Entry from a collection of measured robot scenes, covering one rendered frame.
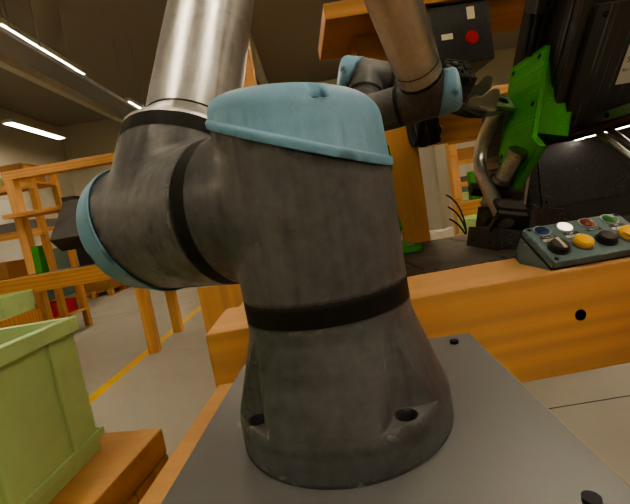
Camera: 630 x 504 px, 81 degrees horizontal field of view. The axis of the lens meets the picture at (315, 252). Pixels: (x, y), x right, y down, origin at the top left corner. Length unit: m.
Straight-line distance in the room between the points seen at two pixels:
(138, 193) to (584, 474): 0.31
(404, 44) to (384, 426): 0.54
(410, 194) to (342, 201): 0.94
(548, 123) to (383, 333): 0.72
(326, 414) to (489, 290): 0.38
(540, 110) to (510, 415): 0.68
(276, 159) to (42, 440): 0.40
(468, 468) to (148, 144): 0.30
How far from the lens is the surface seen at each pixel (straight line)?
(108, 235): 0.32
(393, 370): 0.24
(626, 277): 0.67
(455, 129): 1.31
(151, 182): 0.29
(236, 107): 0.22
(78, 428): 0.55
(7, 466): 0.48
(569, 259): 0.62
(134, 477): 0.54
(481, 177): 0.93
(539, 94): 0.88
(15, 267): 6.34
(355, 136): 0.22
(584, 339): 0.65
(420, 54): 0.66
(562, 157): 1.09
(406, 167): 1.14
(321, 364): 0.22
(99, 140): 12.52
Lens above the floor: 1.03
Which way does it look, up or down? 6 degrees down
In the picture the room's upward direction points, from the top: 10 degrees counter-clockwise
